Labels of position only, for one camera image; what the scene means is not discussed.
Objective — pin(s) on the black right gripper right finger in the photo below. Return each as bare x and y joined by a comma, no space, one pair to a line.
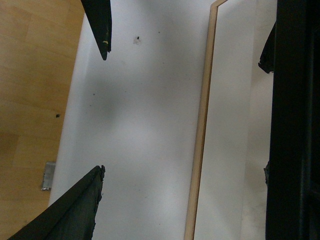
266,173

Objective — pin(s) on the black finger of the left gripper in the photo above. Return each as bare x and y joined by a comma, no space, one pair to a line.
267,57
99,15

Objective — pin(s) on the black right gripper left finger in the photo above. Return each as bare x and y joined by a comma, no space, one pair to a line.
70,217

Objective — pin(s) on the black drawer handle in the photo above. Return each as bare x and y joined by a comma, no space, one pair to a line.
293,193

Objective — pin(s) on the wooden drawer cabinet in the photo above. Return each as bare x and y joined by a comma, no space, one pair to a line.
195,181

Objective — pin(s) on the silver metal floor plate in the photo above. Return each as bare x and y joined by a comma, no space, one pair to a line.
48,176

